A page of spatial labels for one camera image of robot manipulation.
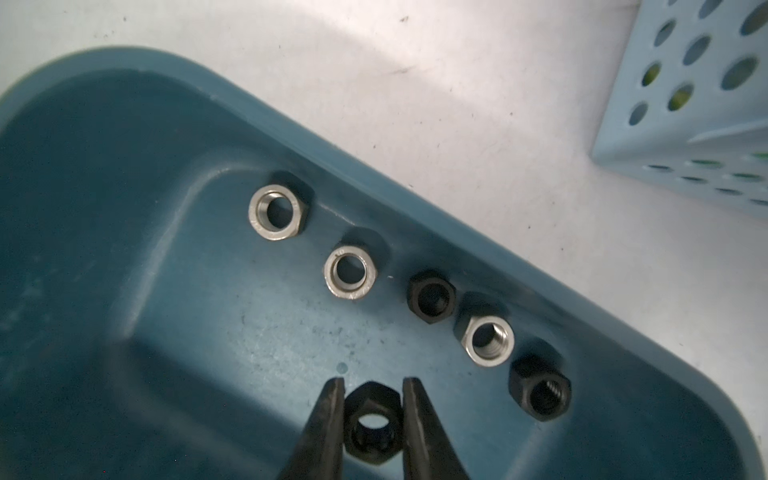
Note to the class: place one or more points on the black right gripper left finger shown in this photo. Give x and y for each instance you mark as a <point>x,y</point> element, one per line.
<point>318,453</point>

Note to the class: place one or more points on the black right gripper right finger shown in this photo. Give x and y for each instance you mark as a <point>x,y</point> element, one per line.
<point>427,450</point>

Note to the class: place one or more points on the black nut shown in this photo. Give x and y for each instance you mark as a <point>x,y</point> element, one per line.
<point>539,389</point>
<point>373,423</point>
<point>431,297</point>

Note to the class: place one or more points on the silver nut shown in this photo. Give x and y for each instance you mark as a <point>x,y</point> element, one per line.
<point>349,272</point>
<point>276,213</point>
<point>488,340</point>

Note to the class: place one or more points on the silver nut front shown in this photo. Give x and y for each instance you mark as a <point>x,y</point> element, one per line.
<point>349,272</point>

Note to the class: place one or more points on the dark teal storage box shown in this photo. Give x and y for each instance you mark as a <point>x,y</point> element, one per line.
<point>149,332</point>

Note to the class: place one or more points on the light blue perforated basket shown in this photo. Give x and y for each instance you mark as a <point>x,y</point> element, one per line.
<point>688,108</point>

